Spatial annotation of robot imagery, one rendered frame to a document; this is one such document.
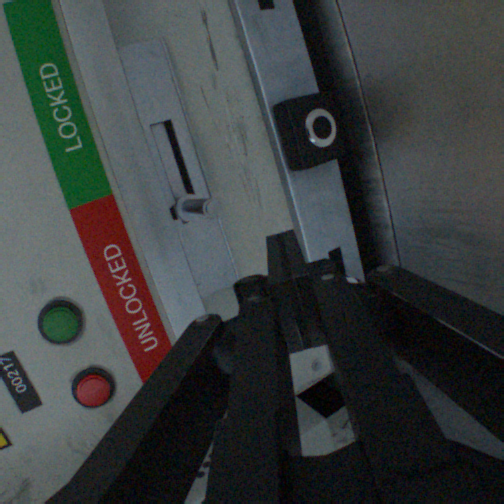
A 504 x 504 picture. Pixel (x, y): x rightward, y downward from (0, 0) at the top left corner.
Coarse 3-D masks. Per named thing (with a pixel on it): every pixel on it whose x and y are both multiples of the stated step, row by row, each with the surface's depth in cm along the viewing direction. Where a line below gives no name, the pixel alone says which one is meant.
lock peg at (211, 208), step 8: (184, 200) 31; (192, 200) 29; (200, 200) 28; (208, 200) 27; (216, 200) 27; (176, 208) 31; (184, 208) 30; (192, 208) 29; (200, 208) 27; (208, 208) 27; (216, 208) 27; (176, 216) 31; (184, 216) 31; (192, 216) 30; (200, 216) 28; (208, 216) 27; (216, 216) 27
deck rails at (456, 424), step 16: (416, 384) 39; (432, 384) 38; (432, 400) 36; (448, 400) 35; (448, 416) 33; (464, 416) 33; (448, 432) 32; (464, 432) 31; (480, 432) 30; (480, 448) 29; (496, 448) 28
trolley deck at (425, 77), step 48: (384, 0) 27; (432, 0) 24; (480, 0) 21; (384, 48) 29; (432, 48) 25; (480, 48) 22; (384, 96) 31; (432, 96) 27; (480, 96) 24; (384, 144) 33; (432, 144) 29; (480, 144) 25; (432, 192) 31; (480, 192) 27; (432, 240) 33; (480, 240) 28; (480, 288) 30
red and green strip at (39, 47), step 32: (32, 0) 24; (32, 32) 25; (32, 64) 25; (64, 64) 26; (32, 96) 25; (64, 96) 26; (64, 128) 27; (64, 160) 27; (96, 160) 28; (64, 192) 27; (96, 192) 28; (96, 224) 29; (96, 256) 29; (128, 256) 30; (128, 288) 30; (128, 320) 30; (160, 320) 32; (128, 352) 31; (160, 352) 32
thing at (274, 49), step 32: (256, 0) 31; (288, 0) 32; (256, 32) 31; (288, 32) 33; (256, 64) 32; (288, 64) 33; (256, 96) 33; (288, 96) 33; (288, 192) 35; (320, 192) 36; (320, 224) 36; (320, 256) 37; (352, 256) 39
